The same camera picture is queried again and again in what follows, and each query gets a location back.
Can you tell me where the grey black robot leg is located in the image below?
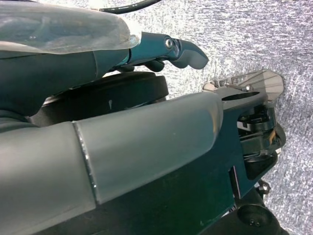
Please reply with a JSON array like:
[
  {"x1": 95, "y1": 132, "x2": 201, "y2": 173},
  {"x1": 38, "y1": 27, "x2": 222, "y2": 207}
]
[{"x1": 0, "y1": 69, "x2": 290, "y2": 235}]

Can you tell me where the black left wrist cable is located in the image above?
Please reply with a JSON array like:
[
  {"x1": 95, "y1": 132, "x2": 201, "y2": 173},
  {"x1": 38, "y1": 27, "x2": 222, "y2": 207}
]
[{"x1": 99, "y1": 0, "x2": 163, "y2": 15}]

